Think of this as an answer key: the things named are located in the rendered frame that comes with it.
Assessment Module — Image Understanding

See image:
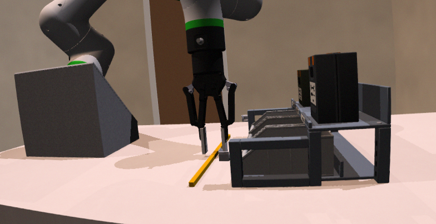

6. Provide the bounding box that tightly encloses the yellow bar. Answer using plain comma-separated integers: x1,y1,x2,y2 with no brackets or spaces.
189,142,222,187

